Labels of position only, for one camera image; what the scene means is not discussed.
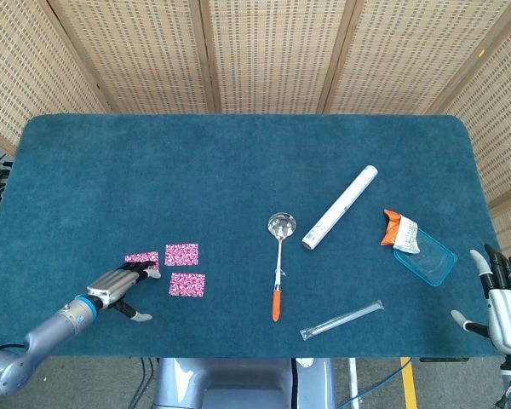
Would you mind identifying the grey floor cable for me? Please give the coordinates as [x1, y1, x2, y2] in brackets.
[129, 357, 159, 409]

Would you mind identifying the woven rattan folding screen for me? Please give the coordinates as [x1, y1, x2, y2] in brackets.
[0, 0, 511, 261]

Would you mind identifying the steel ladle with orange handle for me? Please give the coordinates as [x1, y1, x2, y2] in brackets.
[267, 211, 298, 323]

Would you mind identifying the clear plastic wrapped tube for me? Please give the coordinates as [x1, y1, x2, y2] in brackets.
[299, 299, 385, 341]

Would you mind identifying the orange and white snack bag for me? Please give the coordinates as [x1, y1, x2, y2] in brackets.
[380, 209, 422, 255]

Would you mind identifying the pink patterned card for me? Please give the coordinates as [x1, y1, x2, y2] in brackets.
[164, 243, 200, 268]
[124, 251, 160, 274]
[168, 272, 207, 299]

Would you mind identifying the blue floor cable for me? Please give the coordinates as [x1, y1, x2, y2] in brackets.
[336, 358, 414, 409]

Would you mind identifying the blue carpet table cover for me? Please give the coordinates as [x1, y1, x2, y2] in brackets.
[0, 113, 510, 359]

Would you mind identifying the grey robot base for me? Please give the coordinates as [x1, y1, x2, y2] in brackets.
[152, 357, 337, 409]

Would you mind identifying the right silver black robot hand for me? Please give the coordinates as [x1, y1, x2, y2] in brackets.
[450, 243, 511, 354]

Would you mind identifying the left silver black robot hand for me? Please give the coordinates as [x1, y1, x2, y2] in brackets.
[86, 262, 162, 322]

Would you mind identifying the yellow floor tape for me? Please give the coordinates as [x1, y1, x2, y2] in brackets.
[399, 357, 419, 409]

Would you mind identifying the white paper roll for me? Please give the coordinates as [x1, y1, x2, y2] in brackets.
[301, 165, 379, 251]

